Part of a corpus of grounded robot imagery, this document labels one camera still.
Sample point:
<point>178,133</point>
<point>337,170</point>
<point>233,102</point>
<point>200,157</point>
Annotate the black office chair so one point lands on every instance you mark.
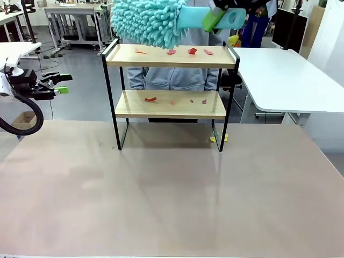
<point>233,79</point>

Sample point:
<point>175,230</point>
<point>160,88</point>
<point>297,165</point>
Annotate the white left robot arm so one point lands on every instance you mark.
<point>4,91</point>

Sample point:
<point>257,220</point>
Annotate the black vertical pole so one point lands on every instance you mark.
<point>28,21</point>

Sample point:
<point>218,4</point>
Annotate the white frame workbench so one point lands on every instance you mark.
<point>72,12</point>

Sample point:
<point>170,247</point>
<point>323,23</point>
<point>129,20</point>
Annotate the person in grey hoodie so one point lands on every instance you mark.
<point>174,78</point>

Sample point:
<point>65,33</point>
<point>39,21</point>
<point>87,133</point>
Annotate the two-tier wood metal shelf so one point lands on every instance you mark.
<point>172,60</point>

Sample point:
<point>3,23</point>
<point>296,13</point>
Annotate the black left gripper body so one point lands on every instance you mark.
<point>25,86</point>

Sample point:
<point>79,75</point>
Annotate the background person blue trousers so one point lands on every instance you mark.
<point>255,29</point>

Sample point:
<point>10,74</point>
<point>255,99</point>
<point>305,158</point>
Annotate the open cardboard box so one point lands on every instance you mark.
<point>24,119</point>

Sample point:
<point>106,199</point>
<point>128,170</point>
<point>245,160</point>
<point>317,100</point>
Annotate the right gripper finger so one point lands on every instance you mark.
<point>213,20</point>
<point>219,30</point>

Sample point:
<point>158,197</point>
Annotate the teal microfiber duster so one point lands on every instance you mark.
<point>150,21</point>

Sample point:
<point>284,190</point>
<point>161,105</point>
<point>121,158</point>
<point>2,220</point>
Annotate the bow-shaped red paper scrap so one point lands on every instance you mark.
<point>150,100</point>

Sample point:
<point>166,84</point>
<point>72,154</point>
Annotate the pink red paper scrap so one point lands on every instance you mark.
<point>172,52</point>

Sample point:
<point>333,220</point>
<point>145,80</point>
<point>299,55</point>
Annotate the pointed red paper scrap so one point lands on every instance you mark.
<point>208,52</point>

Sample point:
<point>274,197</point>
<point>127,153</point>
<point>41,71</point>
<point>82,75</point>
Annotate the small white desk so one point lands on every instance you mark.
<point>16,48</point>

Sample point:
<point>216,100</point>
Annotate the black monitor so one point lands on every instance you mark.
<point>289,27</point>

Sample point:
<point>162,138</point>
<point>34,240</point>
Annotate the large white desk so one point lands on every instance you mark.
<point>293,88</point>

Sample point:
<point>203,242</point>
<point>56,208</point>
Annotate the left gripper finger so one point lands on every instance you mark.
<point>63,77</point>
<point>61,90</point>

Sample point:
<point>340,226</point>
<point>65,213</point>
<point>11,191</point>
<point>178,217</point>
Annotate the thin flat red paper scrap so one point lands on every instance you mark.
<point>141,51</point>

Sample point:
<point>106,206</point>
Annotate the large bright red paper scrap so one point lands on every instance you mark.
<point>193,51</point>

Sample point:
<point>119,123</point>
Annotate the brown cardboard panel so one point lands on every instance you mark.
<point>315,24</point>

